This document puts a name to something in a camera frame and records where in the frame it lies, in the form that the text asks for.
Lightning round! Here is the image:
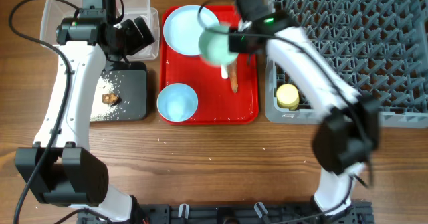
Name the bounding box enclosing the green bowl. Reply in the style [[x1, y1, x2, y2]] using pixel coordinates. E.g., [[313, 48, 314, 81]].
[[198, 25, 239, 67]]

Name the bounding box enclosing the brown food scrap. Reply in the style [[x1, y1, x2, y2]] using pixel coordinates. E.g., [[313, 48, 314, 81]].
[[102, 93, 121, 105]]

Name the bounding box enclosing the yellow cup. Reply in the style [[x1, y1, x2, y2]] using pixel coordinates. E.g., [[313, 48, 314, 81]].
[[276, 84, 300, 111]]

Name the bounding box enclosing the white rice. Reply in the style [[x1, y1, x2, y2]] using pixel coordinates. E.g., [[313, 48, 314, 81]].
[[90, 77, 121, 122]]

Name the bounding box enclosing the small light blue bowl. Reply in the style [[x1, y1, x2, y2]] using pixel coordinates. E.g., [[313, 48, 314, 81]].
[[156, 83, 199, 123]]

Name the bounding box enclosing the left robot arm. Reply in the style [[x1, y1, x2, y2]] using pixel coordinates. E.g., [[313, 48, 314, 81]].
[[15, 0, 154, 223]]

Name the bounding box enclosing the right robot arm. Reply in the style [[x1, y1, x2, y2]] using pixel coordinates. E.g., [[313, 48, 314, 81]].
[[228, 0, 380, 219]]

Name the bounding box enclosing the black waste tray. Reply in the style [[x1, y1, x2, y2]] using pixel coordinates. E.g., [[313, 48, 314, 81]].
[[99, 62, 148, 122]]

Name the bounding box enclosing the clear plastic waste bin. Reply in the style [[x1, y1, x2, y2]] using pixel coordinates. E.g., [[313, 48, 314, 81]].
[[39, 0, 160, 61]]

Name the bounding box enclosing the white plastic spoon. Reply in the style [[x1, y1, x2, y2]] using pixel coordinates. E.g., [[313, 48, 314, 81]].
[[221, 66, 229, 79]]

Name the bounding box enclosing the large light blue plate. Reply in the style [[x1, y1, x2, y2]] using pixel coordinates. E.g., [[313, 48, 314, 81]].
[[163, 5, 219, 56]]

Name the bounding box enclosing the red serving tray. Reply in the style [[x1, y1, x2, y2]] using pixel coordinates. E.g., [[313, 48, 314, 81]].
[[157, 4, 260, 126]]

